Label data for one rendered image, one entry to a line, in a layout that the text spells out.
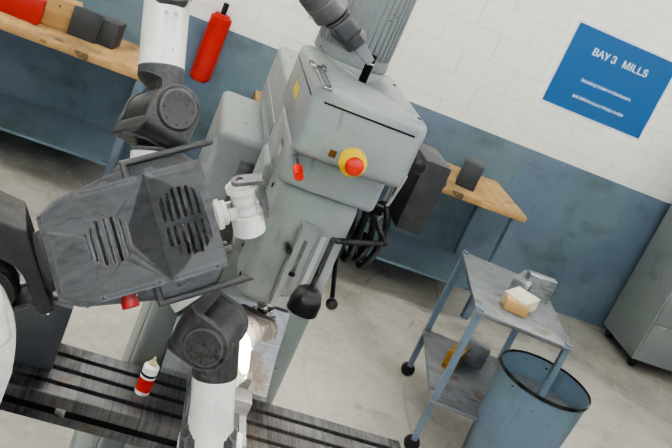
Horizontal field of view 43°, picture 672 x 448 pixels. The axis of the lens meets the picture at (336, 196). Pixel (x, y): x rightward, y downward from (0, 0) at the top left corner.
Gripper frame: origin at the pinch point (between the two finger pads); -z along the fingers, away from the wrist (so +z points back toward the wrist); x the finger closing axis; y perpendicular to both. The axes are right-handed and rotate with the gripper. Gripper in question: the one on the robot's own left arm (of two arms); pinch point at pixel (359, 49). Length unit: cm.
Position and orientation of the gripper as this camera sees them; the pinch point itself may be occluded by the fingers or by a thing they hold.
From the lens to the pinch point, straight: 195.9
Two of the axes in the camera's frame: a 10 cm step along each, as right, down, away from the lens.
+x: 3.2, 4.2, -8.5
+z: -5.5, -6.5, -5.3
